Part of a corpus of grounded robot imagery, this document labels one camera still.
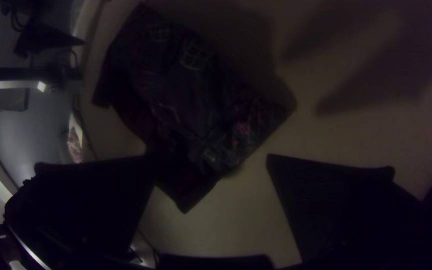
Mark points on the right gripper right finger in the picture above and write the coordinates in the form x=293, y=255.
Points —
x=343, y=213

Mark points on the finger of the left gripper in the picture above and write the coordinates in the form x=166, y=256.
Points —
x=43, y=39

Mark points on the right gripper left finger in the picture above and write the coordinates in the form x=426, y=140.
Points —
x=84, y=202

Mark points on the black t-shirt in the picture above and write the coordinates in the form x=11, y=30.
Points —
x=189, y=112

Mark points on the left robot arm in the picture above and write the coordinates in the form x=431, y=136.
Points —
x=13, y=73

